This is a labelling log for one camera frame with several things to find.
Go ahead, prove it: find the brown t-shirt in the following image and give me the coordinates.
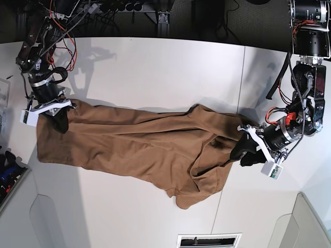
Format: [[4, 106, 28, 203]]
[[37, 100, 254, 209]]

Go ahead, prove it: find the clear plastic box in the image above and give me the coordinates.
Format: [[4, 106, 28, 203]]
[[0, 78, 12, 135]]

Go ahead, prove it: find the white power strip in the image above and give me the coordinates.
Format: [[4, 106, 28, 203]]
[[84, 3, 100, 14]]

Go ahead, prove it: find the bin of tools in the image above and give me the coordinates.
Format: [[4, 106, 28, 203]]
[[0, 151, 27, 204]]

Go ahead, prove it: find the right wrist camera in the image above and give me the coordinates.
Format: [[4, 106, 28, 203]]
[[20, 110, 39, 127]]

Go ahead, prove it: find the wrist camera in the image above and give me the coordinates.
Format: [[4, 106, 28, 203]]
[[20, 110, 39, 127], [261, 162, 283, 180]]

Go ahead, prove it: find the aluminium frame post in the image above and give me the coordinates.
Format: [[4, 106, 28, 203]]
[[157, 12, 170, 38]]

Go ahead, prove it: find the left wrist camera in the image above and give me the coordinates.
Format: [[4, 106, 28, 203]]
[[261, 162, 283, 180]]

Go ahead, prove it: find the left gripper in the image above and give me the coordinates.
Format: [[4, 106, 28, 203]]
[[230, 117, 303, 167]]

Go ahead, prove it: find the grey right chair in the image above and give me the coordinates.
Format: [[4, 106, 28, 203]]
[[268, 192, 330, 248]]

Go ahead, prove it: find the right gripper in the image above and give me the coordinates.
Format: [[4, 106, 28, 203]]
[[27, 77, 77, 134]]

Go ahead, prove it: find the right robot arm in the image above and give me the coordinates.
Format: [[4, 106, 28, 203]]
[[16, 1, 88, 133]]

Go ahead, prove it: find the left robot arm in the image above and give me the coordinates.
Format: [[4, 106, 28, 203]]
[[229, 1, 330, 167]]

